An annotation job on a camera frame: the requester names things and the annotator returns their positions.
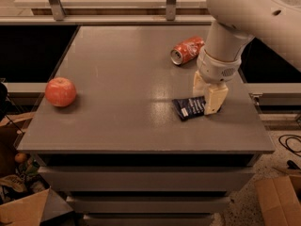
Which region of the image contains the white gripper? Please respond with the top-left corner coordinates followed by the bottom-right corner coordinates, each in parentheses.
top-left (193, 47), bottom-right (242, 115)

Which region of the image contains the dark blue rxbar wrapper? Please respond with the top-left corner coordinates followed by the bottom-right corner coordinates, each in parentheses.
top-left (172, 96), bottom-right (206, 121)

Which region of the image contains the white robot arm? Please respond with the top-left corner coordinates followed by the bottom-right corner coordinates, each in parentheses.
top-left (194, 0), bottom-right (301, 115)

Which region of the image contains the red apple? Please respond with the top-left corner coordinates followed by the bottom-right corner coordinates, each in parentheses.
top-left (45, 77), bottom-right (76, 107)

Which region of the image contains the crushed red soda can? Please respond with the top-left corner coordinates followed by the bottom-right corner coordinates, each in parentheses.
top-left (170, 36), bottom-right (204, 66)

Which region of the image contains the grey drawer cabinet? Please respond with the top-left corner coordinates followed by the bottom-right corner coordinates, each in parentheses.
top-left (19, 26), bottom-right (274, 226)

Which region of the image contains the cardboard box bottom right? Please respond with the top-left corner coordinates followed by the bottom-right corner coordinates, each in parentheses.
top-left (255, 175), bottom-right (301, 226)

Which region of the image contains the cardboard box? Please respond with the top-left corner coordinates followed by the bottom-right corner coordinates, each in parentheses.
top-left (255, 175), bottom-right (301, 226)
top-left (0, 187), bottom-right (53, 226)

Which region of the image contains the small orange fruit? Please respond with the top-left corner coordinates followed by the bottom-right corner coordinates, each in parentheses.
top-left (14, 153), bottom-right (27, 164)

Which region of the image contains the cardboard box bottom left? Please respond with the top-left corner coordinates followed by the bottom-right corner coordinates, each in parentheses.
top-left (0, 187), bottom-right (53, 226)

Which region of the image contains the black cable on floor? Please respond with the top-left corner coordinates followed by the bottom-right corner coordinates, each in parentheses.
top-left (277, 134), bottom-right (301, 158)

